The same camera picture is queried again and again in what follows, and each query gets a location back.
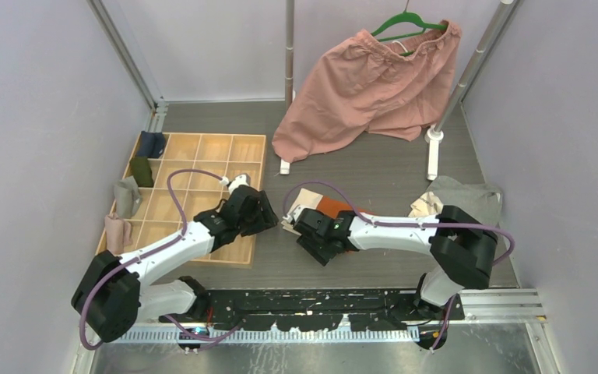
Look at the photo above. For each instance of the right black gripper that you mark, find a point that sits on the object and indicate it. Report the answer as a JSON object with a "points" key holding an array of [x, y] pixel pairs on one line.
{"points": [[322, 255]]}

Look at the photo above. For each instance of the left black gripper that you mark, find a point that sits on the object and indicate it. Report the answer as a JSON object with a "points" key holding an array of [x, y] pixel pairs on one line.
{"points": [[266, 219]]}

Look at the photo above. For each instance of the orange white underwear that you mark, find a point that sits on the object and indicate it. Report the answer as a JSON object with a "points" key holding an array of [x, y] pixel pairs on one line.
{"points": [[316, 201]]}

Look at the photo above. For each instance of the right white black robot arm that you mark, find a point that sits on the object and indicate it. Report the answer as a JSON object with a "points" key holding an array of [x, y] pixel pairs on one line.
{"points": [[462, 247]]}

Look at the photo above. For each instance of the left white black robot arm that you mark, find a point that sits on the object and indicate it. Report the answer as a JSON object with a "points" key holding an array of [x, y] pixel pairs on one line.
{"points": [[116, 292]]}

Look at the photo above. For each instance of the beige underwear on table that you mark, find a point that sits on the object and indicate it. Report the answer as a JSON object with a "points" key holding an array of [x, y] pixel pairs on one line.
{"points": [[426, 205]]}

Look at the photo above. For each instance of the dark green rolled underwear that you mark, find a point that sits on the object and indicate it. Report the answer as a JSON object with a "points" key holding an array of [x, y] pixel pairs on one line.
{"points": [[141, 172]]}

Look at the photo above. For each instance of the navy rolled underwear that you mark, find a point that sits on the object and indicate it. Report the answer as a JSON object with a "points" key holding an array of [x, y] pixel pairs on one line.
{"points": [[151, 145]]}

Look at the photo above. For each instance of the grey rolled underwear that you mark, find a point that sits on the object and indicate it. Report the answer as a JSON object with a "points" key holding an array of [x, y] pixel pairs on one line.
{"points": [[127, 197]]}

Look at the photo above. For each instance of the pink rolled underwear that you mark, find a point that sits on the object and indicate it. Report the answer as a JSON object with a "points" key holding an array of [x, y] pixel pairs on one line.
{"points": [[117, 233]]}

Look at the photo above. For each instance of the grey underwear on table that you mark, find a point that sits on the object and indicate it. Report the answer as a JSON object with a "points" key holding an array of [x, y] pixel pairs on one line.
{"points": [[483, 202]]}

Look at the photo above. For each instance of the wooden compartment tray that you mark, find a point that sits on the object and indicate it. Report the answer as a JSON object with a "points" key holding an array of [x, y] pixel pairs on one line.
{"points": [[186, 181]]}

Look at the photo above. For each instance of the centre metal rack pole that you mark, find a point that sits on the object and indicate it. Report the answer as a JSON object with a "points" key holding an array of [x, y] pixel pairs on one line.
{"points": [[289, 53]]}

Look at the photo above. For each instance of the metal rack pole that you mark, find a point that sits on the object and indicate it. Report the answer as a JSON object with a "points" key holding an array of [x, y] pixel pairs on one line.
{"points": [[435, 135], [289, 53]]}

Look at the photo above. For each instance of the right metal rack pole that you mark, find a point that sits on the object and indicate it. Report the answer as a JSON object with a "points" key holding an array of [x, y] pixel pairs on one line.
{"points": [[435, 135]]}

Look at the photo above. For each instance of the pink shorts on hanger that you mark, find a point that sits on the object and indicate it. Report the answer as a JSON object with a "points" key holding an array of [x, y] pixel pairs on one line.
{"points": [[365, 85]]}

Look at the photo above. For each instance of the green clothes hanger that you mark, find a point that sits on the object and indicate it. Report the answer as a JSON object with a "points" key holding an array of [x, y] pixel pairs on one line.
{"points": [[405, 17]]}

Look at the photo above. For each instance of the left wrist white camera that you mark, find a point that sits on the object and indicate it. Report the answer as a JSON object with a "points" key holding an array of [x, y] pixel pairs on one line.
{"points": [[235, 182]]}

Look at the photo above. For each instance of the wrist white camera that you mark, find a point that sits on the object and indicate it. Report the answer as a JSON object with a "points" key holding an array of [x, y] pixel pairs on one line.
{"points": [[235, 182], [292, 216]]}

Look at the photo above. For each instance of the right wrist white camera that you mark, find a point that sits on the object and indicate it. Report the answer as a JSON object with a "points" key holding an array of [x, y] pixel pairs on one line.
{"points": [[292, 216]]}

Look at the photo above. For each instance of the left aluminium frame post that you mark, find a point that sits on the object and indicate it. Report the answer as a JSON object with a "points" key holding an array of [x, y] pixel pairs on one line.
{"points": [[113, 21]]}

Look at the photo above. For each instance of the slotted aluminium cable duct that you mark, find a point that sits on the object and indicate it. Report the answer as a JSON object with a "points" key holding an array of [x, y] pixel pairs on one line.
{"points": [[169, 334]]}

